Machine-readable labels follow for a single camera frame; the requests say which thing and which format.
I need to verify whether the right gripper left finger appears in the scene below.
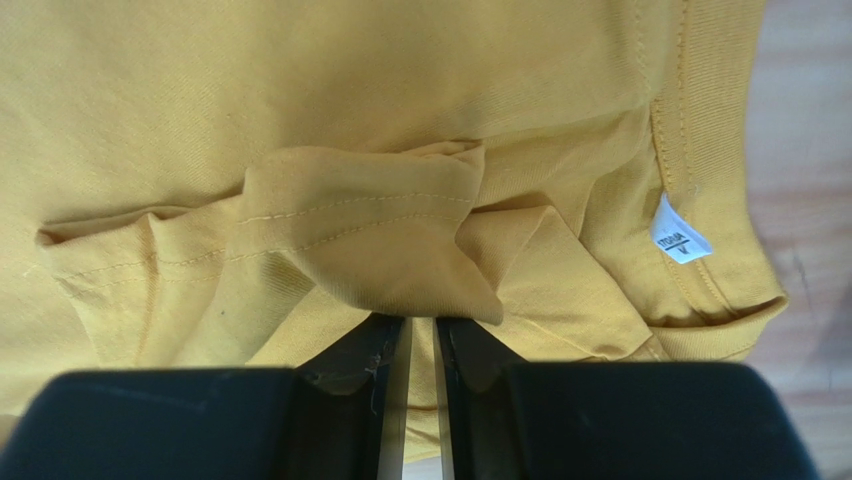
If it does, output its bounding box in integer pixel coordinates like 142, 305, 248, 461
1, 314, 405, 479

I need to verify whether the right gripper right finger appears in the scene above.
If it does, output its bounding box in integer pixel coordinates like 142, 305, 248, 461
435, 318, 818, 479

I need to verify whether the yellow t-shirt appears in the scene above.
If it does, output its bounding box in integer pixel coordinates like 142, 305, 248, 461
1, 1, 788, 461

